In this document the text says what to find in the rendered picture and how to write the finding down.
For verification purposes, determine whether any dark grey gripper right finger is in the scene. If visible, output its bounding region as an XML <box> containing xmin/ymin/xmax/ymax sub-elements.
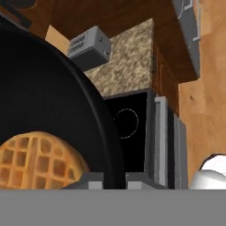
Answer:
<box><xmin>125</xmin><ymin>172</ymin><xmax>166</xmax><ymax>190</ymax></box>

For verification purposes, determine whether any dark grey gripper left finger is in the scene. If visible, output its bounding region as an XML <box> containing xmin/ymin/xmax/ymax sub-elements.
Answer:
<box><xmin>62</xmin><ymin>172</ymin><xmax>105</xmax><ymax>190</ymax></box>

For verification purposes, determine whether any black bowl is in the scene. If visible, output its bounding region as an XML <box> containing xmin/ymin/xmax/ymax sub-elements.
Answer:
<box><xmin>0</xmin><ymin>26</ymin><xmax>127</xmax><ymax>190</ymax></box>

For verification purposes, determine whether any grey oven door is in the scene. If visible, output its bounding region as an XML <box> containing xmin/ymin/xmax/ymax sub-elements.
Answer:
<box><xmin>144</xmin><ymin>89</ymin><xmax>189</xmax><ymax>190</ymax></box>

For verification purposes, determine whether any golden brown waffle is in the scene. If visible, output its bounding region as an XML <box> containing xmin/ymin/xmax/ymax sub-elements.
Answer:
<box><xmin>0</xmin><ymin>131</ymin><xmax>91</xmax><ymax>190</ymax></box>

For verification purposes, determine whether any black hob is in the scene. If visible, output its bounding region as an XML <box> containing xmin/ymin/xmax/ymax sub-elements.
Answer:
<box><xmin>103</xmin><ymin>91</ymin><xmax>148</xmax><ymax>175</ymax></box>

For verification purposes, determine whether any white round object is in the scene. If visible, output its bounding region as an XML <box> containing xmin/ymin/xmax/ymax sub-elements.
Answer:
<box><xmin>188</xmin><ymin>153</ymin><xmax>226</xmax><ymax>190</ymax></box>

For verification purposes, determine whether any grey toaster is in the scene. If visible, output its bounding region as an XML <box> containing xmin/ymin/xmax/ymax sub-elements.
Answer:
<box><xmin>66</xmin><ymin>25</ymin><xmax>112</xmax><ymax>72</ymax></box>

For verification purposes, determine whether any grey steel appliance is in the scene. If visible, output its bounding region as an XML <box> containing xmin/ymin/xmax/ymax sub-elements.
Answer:
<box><xmin>171</xmin><ymin>0</ymin><xmax>202</xmax><ymax>79</ymax></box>

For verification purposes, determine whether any wooden cupboard run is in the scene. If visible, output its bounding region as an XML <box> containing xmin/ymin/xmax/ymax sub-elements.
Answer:
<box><xmin>27</xmin><ymin>0</ymin><xmax>201</xmax><ymax>117</ymax></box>

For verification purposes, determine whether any silver oven door handle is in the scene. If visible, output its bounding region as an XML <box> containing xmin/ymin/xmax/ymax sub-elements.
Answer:
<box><xmin>154</xmin><ymin>95</ymin><xmax>170</xmax><ymax>188</ymax></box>

